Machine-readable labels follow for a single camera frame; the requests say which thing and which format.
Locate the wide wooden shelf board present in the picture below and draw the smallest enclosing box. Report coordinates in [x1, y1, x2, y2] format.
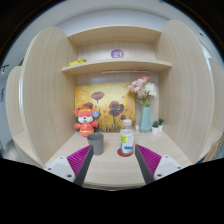
[60, 58, 173, 76]

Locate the yellow poppy flower painting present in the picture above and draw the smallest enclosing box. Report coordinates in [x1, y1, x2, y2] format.
[74, 81, 137, 134]

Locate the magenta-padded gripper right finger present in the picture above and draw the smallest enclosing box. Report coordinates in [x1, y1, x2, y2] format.
[133, 143, 184, 185]

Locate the small yellow toy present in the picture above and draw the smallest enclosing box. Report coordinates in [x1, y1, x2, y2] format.
[67, 58, 87, 67]

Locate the grey mug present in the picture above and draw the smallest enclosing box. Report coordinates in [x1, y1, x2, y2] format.
[86, 132, 105, 157]

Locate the flat round red coaster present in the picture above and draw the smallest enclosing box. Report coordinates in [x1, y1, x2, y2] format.
[116, 147, 135, 158]

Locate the teal faceted vase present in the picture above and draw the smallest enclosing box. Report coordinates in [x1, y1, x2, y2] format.
[138, 105, 153, 134]

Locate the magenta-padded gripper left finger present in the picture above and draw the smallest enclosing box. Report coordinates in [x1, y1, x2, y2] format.
[43, 143, 95, 187]

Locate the small potted succulent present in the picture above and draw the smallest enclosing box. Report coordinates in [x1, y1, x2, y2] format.
[151, 120, 161, 136]
[157, 117, 166, 132]

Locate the short wooden shelf board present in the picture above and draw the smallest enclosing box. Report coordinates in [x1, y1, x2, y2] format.
[66, 25, 162, 46]

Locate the pink and white flower bouquet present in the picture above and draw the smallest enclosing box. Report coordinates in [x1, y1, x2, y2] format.
[127, 75, 159, 109]

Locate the round purple sticker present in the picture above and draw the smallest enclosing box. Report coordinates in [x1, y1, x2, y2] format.
[110, 48, 126, 60]

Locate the clear plastic drink bottle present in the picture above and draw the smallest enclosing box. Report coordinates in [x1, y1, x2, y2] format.
[119, 118, 136, 156]

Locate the white light bar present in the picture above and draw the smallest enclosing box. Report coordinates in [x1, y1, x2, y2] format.
[101, 68, 151, 75]

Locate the red plush toy figure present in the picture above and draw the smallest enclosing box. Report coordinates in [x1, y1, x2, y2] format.
[73, 105, 101, 139]

